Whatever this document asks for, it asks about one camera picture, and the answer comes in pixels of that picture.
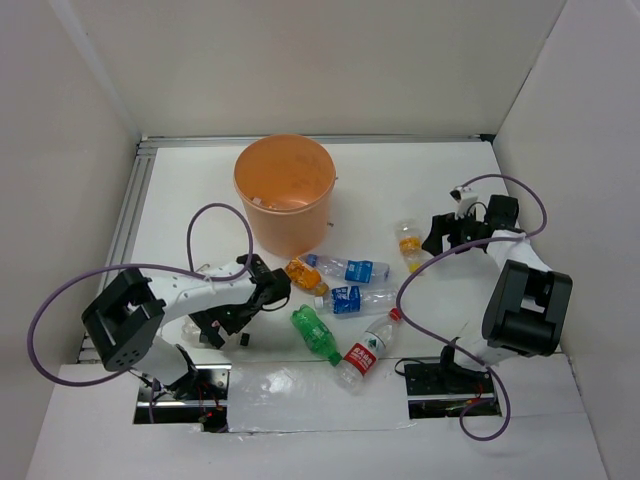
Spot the black label cola bottle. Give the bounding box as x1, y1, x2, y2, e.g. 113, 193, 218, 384
181, 318, 251, 350

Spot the yellow cap clear bottle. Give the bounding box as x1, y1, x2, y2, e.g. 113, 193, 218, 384
394, 218, 424, 273

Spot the white cap blue label bottle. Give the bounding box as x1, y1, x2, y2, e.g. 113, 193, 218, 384
314, 286, 397, 318

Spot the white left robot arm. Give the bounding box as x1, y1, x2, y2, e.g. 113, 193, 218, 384
82, 255, 291, 399

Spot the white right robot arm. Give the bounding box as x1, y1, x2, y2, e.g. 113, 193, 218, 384
422, 188, 573, 392

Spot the orange plastic bin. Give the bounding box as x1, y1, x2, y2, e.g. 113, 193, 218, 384
233, 134, 337, 257

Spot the orange juice bottle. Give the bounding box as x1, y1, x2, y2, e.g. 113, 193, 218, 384
285, 257, 329, 296

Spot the green plastic bottle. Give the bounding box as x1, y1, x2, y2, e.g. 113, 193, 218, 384
290, 304, 342, 367

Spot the blue cap water bottle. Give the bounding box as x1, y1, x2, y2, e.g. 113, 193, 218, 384
303, 253, 390, 285

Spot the red label water bottle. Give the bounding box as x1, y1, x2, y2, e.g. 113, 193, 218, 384
335, 308, 401, 394

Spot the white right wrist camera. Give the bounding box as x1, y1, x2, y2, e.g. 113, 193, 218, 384
449, 186, 479, 219

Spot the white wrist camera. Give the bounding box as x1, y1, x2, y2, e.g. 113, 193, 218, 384
196, 261, 243, 281
449, 186, 479, 219

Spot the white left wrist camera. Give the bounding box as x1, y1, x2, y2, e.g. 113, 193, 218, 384
196, 261, 243, 281

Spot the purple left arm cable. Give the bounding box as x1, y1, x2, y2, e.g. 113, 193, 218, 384
26, 202, 255, 426

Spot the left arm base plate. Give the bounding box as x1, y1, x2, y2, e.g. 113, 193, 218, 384
133, 364, 231, 434

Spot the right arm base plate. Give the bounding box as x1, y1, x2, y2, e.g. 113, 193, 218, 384
394, 358, 501, 420

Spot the aluminium frame rail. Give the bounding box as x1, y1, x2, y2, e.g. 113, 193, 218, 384
74, 132, 497, 364

